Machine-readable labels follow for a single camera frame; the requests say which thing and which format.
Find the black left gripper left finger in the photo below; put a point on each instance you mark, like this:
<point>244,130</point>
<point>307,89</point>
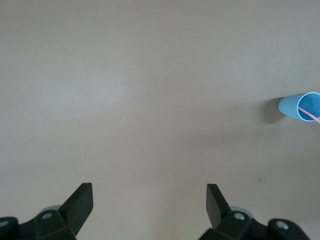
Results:
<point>62,222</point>

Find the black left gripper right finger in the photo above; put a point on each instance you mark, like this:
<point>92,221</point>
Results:
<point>232,225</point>

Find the blue cup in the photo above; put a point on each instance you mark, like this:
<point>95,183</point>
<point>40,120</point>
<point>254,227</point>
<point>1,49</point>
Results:
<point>288,106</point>

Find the pink chopstick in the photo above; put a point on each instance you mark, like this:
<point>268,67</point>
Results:
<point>312,115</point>

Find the brown table cover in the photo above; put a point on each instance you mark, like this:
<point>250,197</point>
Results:
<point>125,100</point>

